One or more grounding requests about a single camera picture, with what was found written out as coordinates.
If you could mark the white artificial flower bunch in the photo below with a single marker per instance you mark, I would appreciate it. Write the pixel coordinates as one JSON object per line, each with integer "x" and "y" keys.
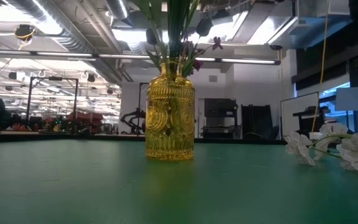
{"x": 179, "y": 25}
{"x": 300, "y": 146}

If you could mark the black artificial tulip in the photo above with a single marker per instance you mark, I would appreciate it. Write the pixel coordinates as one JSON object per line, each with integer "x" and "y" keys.
{"x": 204, "y": 26}

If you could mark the black background robot arm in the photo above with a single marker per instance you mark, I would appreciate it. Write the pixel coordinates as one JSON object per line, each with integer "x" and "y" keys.
{"x": 135, "y": 113}

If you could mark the yellow embossed glass vase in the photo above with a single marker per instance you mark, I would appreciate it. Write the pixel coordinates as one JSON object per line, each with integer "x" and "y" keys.
{"x": 169, "y": 118}

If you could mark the black shelf cabinet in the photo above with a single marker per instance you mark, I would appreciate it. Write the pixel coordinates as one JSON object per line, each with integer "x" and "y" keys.
{"x": 221, "y": 107}

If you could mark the black upright panel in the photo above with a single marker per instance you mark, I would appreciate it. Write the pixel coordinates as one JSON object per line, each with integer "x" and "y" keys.
{"x": 256, "y": 121}

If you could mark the white board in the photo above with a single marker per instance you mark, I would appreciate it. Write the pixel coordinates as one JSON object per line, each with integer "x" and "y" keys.
{"x": 297, "y": 115}

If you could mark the green table mat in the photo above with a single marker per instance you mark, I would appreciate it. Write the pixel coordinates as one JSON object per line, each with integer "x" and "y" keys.
{"x": 73, "y": 186}

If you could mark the black equipment table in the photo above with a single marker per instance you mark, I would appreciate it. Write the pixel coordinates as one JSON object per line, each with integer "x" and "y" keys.
{"x": 309, "y": 113}

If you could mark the pale blue sign panel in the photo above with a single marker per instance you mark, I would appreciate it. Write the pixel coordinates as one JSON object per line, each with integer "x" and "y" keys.
{"x": 351, "y": 99}

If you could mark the grey wall vent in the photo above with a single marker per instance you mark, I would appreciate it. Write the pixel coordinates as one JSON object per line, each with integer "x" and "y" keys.
{"x": 213, "y": 78}

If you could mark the dark ceiling camera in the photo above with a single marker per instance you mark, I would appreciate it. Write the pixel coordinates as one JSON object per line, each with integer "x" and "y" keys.
{"x": 275, "y": 47}

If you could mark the silver ceiling duct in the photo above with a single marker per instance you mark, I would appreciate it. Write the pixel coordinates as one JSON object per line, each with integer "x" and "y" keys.
{"x": 73, "y": 40}
{"x": 117, "y": 7}

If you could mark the black gantry frame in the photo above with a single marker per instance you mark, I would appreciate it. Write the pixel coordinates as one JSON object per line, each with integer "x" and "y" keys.
{"x": 54, "y": 78}

